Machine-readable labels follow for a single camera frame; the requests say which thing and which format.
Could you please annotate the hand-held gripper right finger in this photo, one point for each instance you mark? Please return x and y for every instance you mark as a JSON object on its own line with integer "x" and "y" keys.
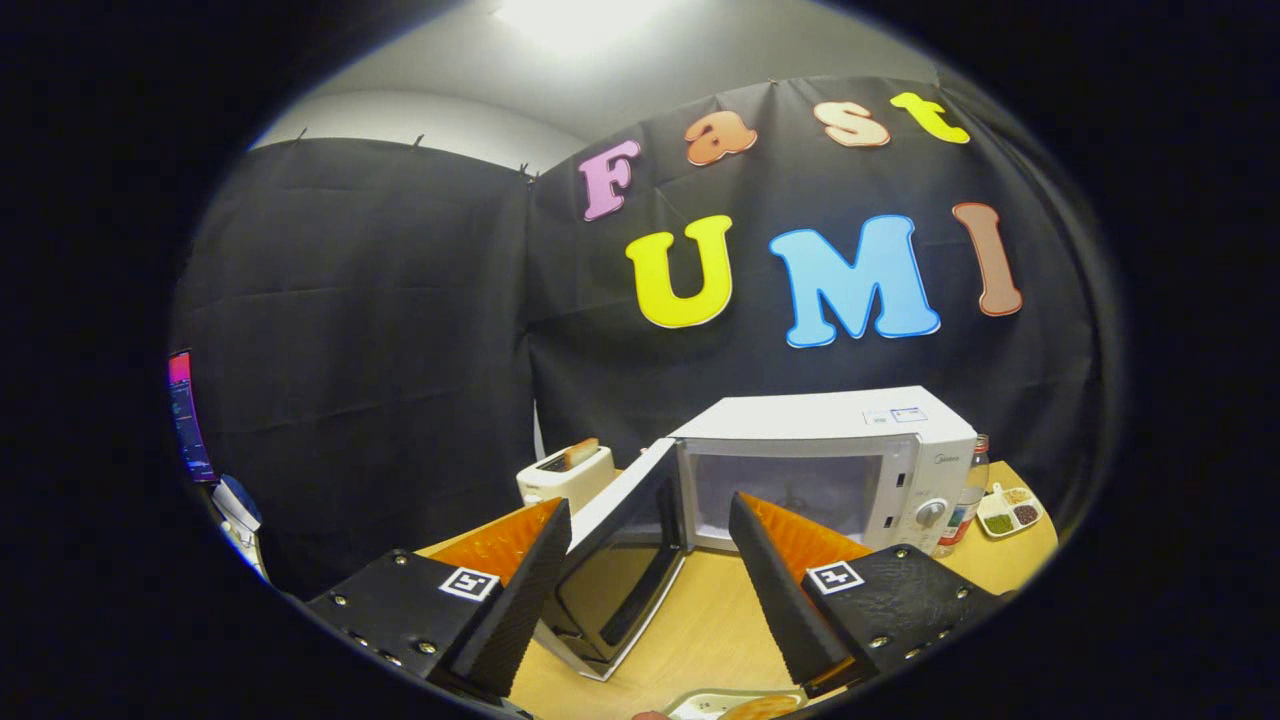
{"x": 785, "y": 600}

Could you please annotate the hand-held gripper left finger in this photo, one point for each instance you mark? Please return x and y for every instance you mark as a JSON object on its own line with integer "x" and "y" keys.
{"x": 520, "y": 600}

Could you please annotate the golden bread bun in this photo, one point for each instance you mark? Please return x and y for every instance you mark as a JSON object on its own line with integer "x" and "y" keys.
{"x": 762, "y": 709}

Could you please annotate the white microwave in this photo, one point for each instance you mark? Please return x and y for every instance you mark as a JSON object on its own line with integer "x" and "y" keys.
{"x": 800, "y": 415}

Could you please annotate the cream toaster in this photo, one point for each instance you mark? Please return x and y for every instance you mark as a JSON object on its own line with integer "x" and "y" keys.
{"x": 570, "y": 485}

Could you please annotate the white plate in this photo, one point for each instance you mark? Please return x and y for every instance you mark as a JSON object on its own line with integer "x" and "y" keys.
{"x": 695, "y": 705}

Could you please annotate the toast slice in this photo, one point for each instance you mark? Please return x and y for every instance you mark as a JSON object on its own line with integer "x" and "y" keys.
{"x": 582, "y": 453}

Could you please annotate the clear bottle with red cap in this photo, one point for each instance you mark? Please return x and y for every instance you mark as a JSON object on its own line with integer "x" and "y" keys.
{"x": 965, "y": 500}

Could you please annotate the white divided dish of beans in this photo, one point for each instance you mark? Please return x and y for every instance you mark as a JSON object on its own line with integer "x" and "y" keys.
{"x": 1010, "y": 512}

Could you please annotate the white desk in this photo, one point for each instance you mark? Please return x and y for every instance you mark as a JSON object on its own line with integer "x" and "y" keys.
{"x": 245, "y": 535}

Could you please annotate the black backdrop cloth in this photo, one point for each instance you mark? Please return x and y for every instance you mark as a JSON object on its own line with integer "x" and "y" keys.
{"x": 350, "y": 350}

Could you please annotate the computer monitor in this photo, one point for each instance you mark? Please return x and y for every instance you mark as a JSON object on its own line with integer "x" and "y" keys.
{"x": 188, "y": 420}

